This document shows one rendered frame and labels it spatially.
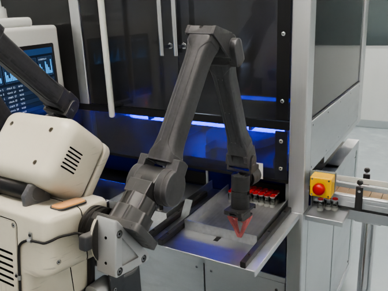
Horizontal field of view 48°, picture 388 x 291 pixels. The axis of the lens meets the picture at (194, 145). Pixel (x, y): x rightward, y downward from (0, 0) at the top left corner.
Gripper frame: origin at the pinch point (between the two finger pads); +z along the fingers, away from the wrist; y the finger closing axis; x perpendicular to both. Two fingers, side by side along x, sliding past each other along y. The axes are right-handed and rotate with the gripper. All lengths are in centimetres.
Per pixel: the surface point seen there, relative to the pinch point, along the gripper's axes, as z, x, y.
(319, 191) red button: -10.5, -17.9, 23.2
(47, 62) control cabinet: -52, 90, 8
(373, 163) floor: 57, 10, 351
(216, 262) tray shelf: 4.6, 1.7, -11.9
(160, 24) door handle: -65, 39, 15
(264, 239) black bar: 0.9, -7.4, 2.1
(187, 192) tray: -0.3, 35.3, 26.9
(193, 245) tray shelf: 3.5, 12.4, -7.5
